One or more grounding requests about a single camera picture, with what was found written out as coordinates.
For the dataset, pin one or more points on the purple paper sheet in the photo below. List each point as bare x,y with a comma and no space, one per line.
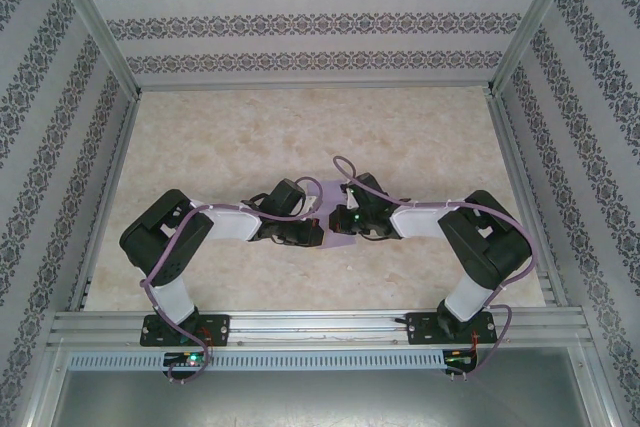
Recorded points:
332,194

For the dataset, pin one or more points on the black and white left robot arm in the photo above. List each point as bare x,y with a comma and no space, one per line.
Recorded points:
160,242

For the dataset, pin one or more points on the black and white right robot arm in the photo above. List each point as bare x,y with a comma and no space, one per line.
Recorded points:
485,242

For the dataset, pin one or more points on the grey metal sheet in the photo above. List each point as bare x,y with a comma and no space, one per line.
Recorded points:
320,402

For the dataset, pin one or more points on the left controller board green light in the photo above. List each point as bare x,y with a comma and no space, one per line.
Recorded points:
192,359

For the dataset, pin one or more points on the right controller board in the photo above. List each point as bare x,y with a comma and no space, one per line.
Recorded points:
457,359

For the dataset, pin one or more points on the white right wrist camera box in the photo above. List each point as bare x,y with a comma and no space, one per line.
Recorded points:
348,197

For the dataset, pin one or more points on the aluminium mounting rail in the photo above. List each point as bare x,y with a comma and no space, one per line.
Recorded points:
320,327

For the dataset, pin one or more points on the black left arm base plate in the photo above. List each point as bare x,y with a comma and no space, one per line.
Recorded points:
220,329

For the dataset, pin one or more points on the aluminium side rail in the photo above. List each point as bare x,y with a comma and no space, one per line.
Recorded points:
512,157
120,157

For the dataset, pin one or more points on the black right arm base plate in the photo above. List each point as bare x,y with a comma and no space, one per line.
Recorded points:
417,332

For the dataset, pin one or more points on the aluminium frame post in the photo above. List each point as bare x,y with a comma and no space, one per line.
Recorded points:
530,22
100,22

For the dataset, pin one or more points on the aluminium lower frame bar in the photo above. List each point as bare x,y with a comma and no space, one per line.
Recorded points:
46,387
594,387

